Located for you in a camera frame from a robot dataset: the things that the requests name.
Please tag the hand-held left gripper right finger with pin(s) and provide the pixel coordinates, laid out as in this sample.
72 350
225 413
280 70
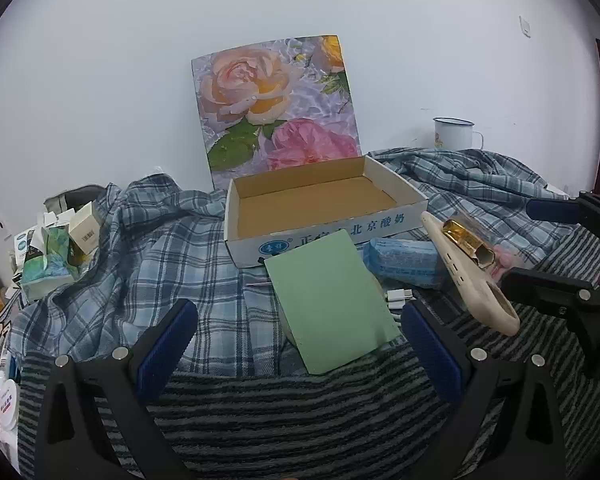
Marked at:
429 347

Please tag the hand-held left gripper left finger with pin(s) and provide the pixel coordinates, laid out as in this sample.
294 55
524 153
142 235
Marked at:
167 347

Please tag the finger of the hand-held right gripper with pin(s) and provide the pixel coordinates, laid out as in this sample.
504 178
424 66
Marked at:
544 290
554 211

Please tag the beige phone case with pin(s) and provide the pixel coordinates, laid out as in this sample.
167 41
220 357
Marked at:
459 270

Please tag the small orange gold box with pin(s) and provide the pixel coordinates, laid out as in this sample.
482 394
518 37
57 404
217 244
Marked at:
467 242

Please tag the blue tissue pack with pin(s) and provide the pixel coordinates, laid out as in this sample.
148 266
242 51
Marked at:
404 260

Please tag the white cardboard tray box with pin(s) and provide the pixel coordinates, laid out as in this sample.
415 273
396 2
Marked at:
310 200

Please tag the blue plaid blanket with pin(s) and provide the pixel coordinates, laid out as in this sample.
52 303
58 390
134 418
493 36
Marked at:
180 260

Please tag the white enamel mug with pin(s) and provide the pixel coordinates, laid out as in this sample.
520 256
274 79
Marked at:
452 135

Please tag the grey striped blanket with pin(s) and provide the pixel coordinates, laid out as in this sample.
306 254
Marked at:
280 425

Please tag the green tissue box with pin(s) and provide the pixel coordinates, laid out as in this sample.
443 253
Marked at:
50 265

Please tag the small cream carton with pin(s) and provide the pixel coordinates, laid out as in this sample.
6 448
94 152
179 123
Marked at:
85 230

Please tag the white round jar lid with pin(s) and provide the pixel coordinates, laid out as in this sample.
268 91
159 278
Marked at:
9 402

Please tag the grey bag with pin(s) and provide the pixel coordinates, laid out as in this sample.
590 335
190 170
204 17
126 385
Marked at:
85 195

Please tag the white blue carton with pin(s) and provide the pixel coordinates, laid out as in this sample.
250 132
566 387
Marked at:
22 247

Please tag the rose print board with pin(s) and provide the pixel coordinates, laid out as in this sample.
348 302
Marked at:
275 105

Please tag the white wall switch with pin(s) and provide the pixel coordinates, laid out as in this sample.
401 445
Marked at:
525 26

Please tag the white wall socket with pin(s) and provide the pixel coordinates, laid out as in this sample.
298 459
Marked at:
2 228

